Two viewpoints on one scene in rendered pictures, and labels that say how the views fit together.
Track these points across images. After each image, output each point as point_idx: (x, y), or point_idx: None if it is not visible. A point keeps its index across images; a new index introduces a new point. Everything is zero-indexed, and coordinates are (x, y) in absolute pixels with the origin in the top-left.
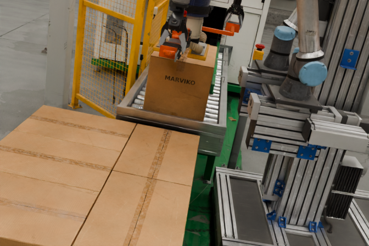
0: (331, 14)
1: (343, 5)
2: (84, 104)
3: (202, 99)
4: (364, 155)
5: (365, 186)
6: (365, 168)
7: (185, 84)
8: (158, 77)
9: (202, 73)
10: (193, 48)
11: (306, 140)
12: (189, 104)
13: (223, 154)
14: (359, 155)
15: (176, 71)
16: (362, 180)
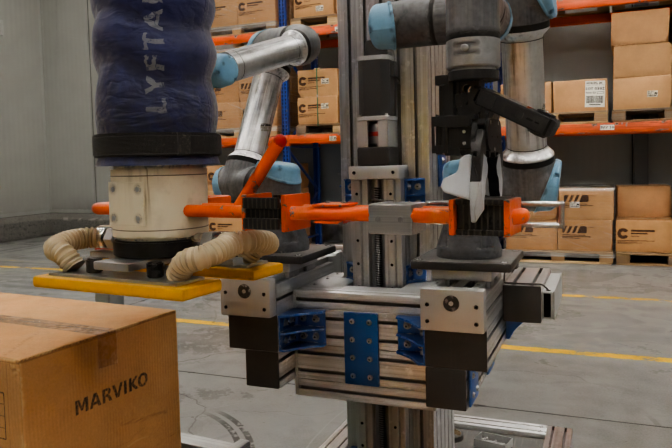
0: (403, 101)
1: (429, 77)
2: None
3: (170, 412)
4: (183, 399)
5: (269, 431)
6: (222, 413)
7: (129, 396)
8: (58, 421)
9: (157, 341)
10: (273, 244)
11: (541, 318)
12: (147, 445)
13: None
14: (182, 404)
15: (100, 369)
16: (251, 428)
